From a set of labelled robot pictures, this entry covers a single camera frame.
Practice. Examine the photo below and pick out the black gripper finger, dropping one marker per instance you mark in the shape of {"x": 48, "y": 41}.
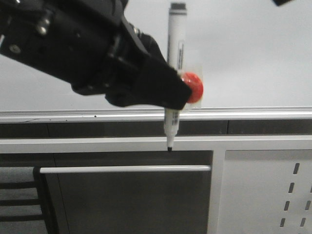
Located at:
{"x": 154, "y": 83}
{"x": 151, "y": 46}

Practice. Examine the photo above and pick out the white whiteboard with frame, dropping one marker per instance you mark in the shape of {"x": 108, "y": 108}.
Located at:
{"x": 255, "y": 58}

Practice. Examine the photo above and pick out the white metal pegboard stand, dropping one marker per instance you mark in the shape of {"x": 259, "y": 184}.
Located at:
{"x": 260, "y": 184}

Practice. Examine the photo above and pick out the grey panel with white rail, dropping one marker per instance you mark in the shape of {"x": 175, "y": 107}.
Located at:
{"x": 158, "y": 199}

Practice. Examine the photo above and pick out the white whiteboard marker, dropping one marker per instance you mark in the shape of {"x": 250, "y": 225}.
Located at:
{"x": 175, "y": 56}

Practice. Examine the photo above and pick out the red round magnet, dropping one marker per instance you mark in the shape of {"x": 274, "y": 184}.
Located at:
{"x": 193, "y": 81}

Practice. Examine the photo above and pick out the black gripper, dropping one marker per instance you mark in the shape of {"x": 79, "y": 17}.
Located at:
{"x": 86, "y": 43}

